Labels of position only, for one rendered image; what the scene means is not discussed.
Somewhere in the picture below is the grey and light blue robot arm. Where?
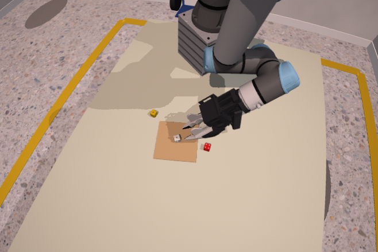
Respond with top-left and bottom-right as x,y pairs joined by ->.
191,0 -> 300,111

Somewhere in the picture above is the yellow die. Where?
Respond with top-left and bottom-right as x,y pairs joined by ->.
150,109 -> 157,118

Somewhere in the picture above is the white die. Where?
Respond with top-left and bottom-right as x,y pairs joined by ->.
173,134 -> 181,143

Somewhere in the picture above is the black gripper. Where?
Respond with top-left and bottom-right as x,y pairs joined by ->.
182,88 -> 250,140

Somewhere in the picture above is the tan flat mat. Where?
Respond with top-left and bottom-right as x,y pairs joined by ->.
153,121 -> 199,162

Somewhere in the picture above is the red die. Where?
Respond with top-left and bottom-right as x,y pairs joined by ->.
203,143 -> 211,152

